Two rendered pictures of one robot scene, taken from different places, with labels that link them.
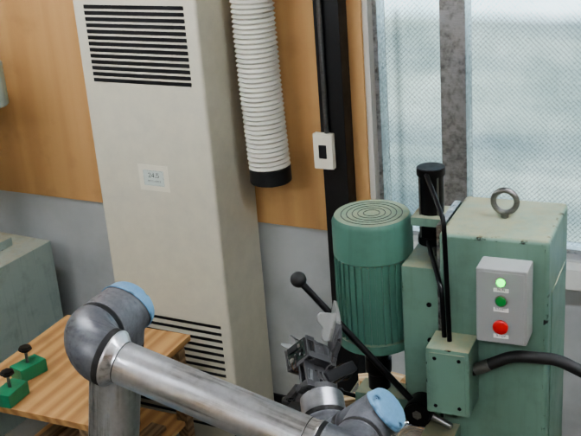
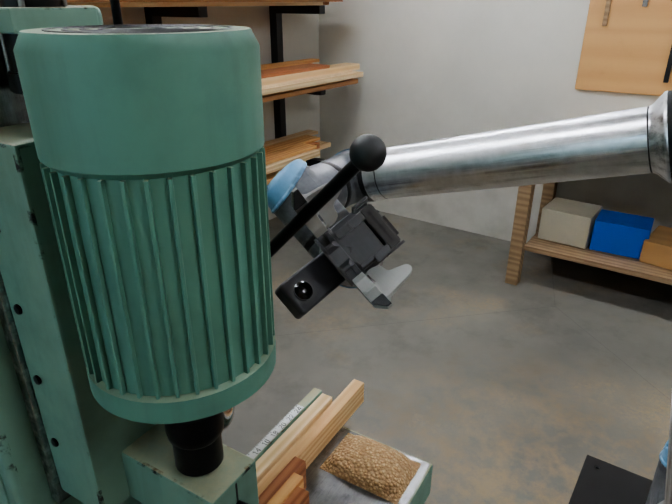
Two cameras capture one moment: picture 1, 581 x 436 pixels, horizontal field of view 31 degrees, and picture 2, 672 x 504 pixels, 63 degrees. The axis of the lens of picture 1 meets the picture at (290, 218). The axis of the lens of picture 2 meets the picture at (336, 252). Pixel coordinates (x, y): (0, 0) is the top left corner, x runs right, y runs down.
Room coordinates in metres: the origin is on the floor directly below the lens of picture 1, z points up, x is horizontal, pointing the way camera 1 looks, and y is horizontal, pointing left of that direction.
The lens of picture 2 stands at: (2.51, 0.02, 1.52)
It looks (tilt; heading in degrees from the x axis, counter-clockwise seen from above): 24 degrees down; 186
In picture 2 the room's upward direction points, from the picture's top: straight up
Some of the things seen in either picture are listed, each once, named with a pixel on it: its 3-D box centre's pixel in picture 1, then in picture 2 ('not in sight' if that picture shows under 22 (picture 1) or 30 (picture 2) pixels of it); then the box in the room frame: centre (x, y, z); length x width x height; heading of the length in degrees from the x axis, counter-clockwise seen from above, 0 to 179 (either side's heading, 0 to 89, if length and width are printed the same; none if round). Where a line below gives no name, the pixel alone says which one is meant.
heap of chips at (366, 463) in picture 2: not in sight; (370, 459); (1.90, 0.00, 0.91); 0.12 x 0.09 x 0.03; 65
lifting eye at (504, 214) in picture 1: (505, 202); not in sight; (1.96, -0.44, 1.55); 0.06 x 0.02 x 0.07; 65
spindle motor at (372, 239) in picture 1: (374, 277); (167, 219); (2.08, -0.18, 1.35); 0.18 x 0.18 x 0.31
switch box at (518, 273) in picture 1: (504, 300); not in sight; (1.82, -0.41, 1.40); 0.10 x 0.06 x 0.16; 65
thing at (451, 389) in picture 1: (452, 374); not in sight; (1.86, -0.31, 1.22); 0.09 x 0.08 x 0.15; 65
